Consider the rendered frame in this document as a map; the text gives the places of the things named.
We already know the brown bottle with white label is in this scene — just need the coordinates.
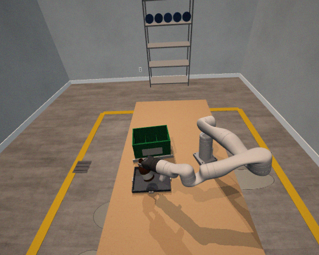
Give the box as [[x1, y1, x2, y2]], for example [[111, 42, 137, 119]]
[[138, 158, 154, 182]]

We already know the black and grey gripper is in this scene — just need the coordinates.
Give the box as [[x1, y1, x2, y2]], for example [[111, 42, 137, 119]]
[[138, 155, 168, 182]]

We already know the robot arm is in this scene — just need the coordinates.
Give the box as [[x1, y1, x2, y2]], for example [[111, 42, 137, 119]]
[[163, 116, 272, 187]]

